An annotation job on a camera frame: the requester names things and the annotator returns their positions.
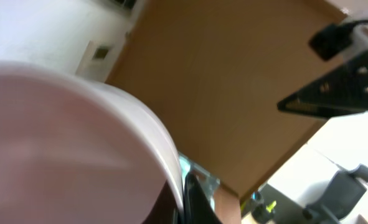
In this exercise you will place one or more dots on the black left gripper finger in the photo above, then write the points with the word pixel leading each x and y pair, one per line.
pixel 197 209

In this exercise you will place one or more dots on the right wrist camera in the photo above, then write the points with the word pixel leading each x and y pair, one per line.
pixel 346 37

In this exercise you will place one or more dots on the office chair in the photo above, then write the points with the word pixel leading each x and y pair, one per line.
pixel 340 197

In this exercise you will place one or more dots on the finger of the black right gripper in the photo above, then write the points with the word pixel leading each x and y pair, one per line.
pixel 341 92

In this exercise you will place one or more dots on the small white bowl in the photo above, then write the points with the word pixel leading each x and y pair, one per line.
pixel 78 151

